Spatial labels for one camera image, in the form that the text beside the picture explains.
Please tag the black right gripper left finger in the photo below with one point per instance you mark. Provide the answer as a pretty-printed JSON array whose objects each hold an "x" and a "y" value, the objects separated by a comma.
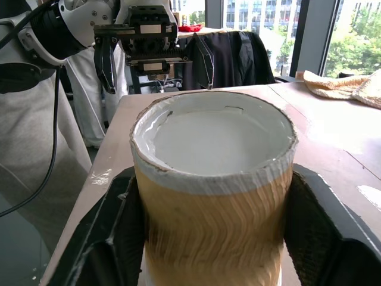
[{"x": 101, "y": 238}]

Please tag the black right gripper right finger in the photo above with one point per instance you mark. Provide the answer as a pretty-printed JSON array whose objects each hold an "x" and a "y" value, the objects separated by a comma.
[{"x": 324, "y": 238}]

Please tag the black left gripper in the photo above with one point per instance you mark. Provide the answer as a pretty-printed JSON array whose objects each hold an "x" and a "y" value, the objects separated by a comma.
[{"x": 149, "y": 41}]

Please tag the tan ribbed paper cup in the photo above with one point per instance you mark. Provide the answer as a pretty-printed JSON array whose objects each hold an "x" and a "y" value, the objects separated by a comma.
[{"x": 214, "y": 226}]

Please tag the red cloth item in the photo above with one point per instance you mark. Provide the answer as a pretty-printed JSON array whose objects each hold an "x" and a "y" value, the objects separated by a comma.
[{"x": 190, "y": 28}]

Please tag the black jacket on chair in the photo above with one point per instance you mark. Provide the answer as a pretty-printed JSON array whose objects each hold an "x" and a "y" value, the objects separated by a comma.
[{"x": 238, "y": 59}]

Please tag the silver robot torso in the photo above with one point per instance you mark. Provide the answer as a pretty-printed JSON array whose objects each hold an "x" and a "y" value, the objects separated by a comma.
[{"x": 26, "y": 125}]

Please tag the cream knitted cloth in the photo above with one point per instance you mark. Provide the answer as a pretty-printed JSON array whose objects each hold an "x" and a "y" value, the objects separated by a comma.
[{"x": 336, "y": 86}]

